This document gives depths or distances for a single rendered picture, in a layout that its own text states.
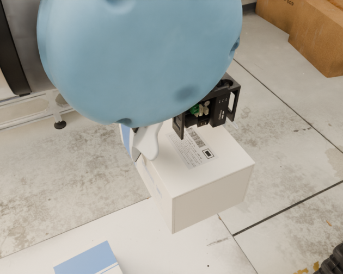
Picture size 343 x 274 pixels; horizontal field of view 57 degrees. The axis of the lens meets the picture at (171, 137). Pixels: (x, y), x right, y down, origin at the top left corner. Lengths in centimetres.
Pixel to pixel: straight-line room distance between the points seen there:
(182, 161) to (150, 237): 45
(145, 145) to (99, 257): 38
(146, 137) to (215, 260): 48
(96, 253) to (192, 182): 40
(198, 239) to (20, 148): 155
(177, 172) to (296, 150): 172
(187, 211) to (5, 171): 173
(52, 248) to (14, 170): 123
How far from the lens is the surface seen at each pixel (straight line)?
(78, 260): 74
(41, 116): 212
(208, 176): 39
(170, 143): 43
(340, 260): 118
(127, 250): 82
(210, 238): 84
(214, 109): 35
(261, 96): 242
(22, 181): 198
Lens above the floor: 144
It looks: 46 degrees down
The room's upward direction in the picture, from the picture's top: straight up
